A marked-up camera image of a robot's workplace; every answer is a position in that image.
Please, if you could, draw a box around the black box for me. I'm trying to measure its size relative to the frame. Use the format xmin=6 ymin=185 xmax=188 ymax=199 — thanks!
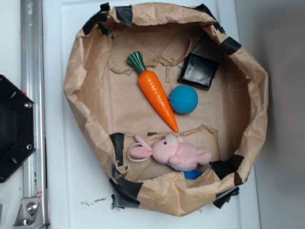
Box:
xmin=178 ymin=53 xmax=219 ymax=90

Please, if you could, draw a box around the orange toy carrot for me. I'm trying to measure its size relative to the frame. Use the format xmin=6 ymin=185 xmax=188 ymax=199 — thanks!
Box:
xmin=127 ymin=52 xmax=179 ymax=132

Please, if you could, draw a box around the blue dimpled ball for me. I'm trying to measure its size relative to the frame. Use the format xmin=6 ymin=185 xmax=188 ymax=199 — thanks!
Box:
xmin=169 ymin=85 xmax=198 ymax=115

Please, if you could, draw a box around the pink plush bunny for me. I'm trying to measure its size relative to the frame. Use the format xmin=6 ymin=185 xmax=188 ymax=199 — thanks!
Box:
xmin=127 ymin=134 xmax=213 ymax=172

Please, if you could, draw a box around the blue object under bunny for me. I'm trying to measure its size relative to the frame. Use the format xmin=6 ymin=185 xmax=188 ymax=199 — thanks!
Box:
xmin=183 ymin=170 xmax=203 ymax=180

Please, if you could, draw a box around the aluminium frame rail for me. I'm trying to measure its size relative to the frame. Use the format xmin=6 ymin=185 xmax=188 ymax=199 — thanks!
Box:
xmin=20 ymin=0 xmax=50 ymax=229

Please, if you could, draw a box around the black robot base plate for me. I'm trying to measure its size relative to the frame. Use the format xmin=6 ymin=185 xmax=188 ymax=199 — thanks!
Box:
xmin=0 ymin=75 xmax=35 ymax=183

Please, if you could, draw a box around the metal corner bracket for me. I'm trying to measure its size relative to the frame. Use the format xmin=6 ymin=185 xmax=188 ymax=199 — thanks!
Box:
xmin=12 ymin=197 xmax=43 ymax=229

